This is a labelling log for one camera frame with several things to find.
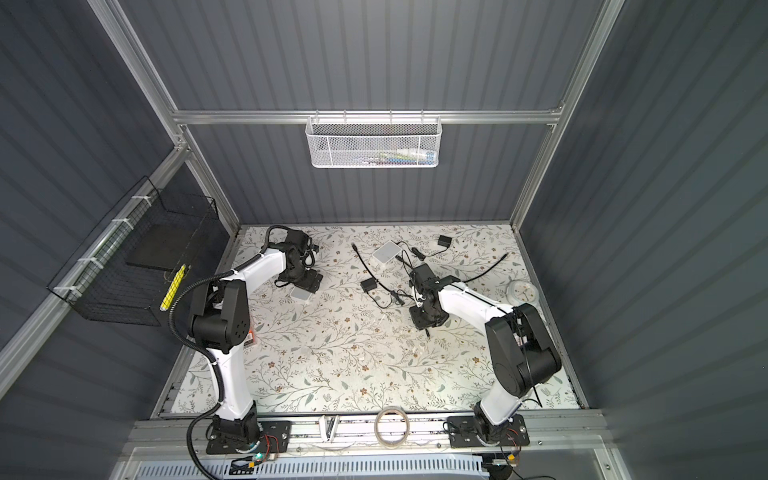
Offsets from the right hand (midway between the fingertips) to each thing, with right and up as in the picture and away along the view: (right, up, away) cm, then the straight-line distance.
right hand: (426, 322), depth 91 cm
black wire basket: (-75, +17, -19) cm, 80 cm away
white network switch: (-12, +22, +20) cm, 33 cm away
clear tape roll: (-12, -25, -19) cm, 34 cm away
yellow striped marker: (-63, +13, -22) cm, 67 cm away
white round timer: (+32, +9, +6) cm, 34 cm away
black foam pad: (-71, +23, -14) cm, 76 cm away
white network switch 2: (-40, +9, +2) cm, 41 cm away
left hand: (-41, +12, +9) cm, 43 cm away
